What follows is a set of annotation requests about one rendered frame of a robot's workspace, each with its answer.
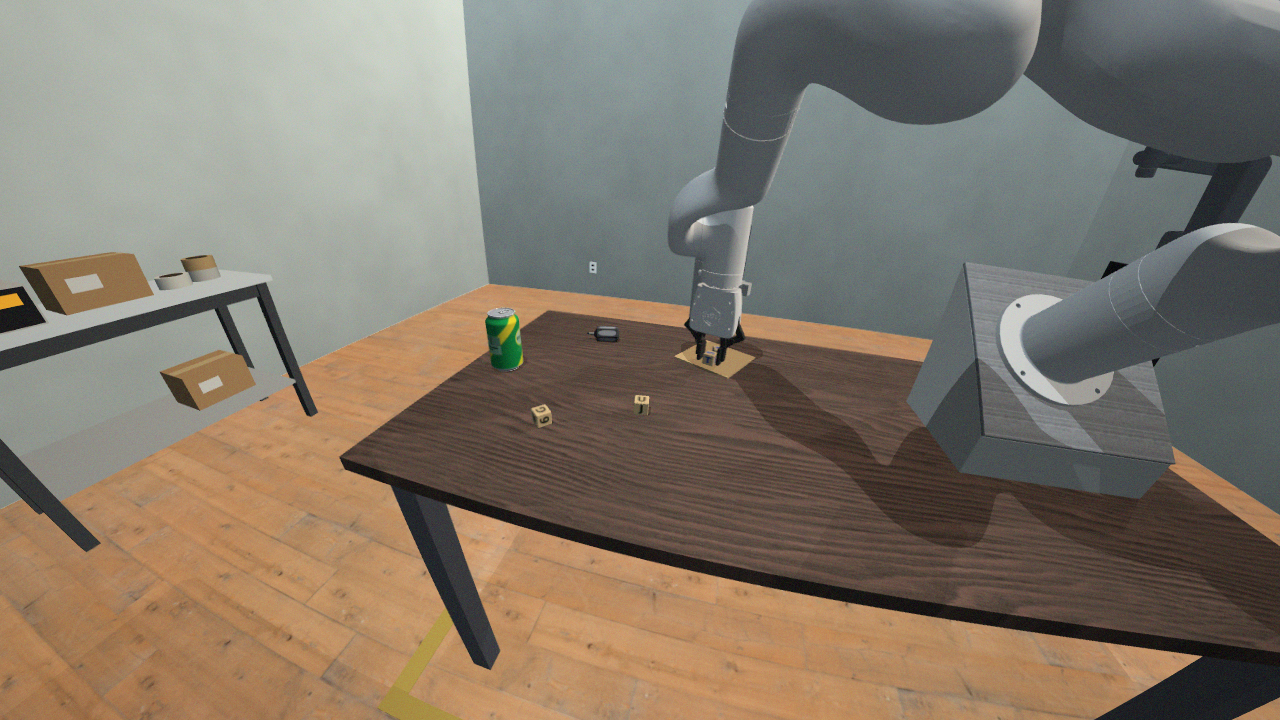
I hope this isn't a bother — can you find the green drink can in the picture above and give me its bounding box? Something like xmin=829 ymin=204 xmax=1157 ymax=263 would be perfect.
xmin=485 ymin=307 xmax=524 ymax=372

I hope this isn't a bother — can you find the tan square mat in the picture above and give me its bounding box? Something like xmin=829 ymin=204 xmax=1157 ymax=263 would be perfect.
xmin=675 ymin=340 xmax=755 ymax=379

